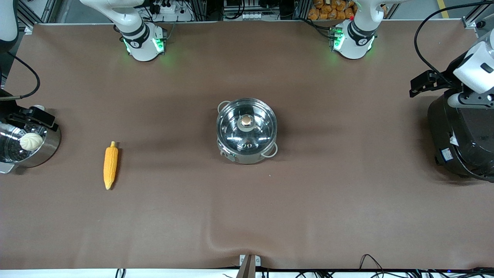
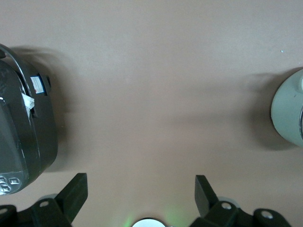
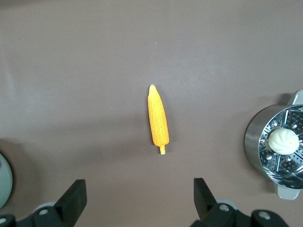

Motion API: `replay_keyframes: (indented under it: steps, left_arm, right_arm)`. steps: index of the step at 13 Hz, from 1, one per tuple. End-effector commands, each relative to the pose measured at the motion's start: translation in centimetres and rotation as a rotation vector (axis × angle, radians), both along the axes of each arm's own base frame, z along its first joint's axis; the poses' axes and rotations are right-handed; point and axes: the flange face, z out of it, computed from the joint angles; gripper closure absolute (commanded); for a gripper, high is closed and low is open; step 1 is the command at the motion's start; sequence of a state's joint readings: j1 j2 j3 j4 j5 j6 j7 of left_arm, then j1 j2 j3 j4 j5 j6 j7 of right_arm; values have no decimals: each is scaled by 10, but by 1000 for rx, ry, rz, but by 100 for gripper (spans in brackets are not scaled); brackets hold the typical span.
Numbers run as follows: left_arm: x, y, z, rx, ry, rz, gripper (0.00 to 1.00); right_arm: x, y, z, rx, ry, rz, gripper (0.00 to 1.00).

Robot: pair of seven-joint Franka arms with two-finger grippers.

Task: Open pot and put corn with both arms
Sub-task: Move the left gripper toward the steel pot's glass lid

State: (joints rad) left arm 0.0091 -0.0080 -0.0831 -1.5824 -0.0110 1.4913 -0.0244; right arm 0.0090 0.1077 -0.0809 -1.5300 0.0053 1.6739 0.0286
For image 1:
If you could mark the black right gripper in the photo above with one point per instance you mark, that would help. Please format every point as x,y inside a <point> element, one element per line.
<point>7,117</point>

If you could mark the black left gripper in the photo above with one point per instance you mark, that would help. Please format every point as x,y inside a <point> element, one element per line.
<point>450,73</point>

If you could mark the yellow corn cob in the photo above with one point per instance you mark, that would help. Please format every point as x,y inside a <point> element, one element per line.
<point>110,166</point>

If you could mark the glass pot lid with knob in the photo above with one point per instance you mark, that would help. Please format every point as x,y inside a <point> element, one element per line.
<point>260,131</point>

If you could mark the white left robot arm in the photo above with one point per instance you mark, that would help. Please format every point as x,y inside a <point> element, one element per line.
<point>355,42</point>

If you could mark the stainless steel steamer pot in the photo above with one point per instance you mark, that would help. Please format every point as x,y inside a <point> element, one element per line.
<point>49,148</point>

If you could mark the stainless steel cooking pot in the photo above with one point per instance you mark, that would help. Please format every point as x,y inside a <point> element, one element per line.
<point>247,159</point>

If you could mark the white steamed bun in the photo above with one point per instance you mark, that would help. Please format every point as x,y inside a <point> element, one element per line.
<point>31,141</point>

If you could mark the perforated steel steamer plate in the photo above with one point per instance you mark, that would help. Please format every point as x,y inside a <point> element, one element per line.
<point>11,154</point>

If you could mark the black rice cooker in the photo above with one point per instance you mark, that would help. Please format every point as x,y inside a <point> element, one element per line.
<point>463,146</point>

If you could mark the bag of orange bread rolls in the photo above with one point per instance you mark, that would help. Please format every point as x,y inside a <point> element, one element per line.
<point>326,11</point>

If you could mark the brown table mat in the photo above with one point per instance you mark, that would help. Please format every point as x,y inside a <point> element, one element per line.
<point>347,216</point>

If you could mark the white power strip with plugs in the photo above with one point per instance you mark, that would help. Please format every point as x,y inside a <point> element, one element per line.
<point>166,9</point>

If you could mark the aluminium frame profile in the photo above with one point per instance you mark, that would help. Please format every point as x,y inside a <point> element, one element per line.
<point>28,29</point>
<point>472,21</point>

